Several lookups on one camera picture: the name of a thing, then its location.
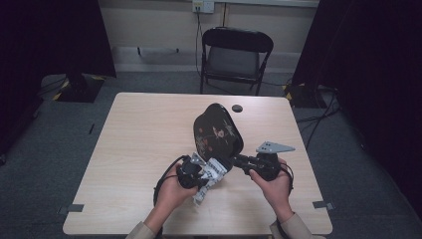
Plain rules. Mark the white striped packet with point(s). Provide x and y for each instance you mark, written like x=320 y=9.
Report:
x=214 y=172

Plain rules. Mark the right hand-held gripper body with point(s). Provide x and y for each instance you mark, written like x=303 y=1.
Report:
x=268 y=166

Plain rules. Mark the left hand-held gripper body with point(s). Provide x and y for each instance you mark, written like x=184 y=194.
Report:
x=189 y=174

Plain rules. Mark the white wall socket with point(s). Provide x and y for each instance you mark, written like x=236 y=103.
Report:
x=203 y=6

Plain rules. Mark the small black floor strip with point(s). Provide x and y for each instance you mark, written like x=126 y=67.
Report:
x=91 y=128

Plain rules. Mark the person's left hand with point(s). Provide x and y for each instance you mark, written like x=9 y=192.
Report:
x=172 y=199

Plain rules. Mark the dark curtain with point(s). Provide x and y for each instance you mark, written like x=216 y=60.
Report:
x=49 y=40
x=375 y=66

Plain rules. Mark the black floral lacquer tray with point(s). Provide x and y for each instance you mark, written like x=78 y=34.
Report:
x=217 y=132

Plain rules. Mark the black folding chair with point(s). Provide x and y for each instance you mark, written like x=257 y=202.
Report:
x=234 y=61

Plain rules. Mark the black stand base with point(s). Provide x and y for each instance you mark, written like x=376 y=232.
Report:
x=79 y=89
x=303 y=96

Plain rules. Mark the person's right hand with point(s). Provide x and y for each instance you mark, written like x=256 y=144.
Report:
x=277 y=195

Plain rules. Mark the black round table grommet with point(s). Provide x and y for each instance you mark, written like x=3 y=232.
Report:
x=237 y=108

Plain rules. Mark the grey tape strip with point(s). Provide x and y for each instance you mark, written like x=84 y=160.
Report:
x=74 y=208
x=323 y=205

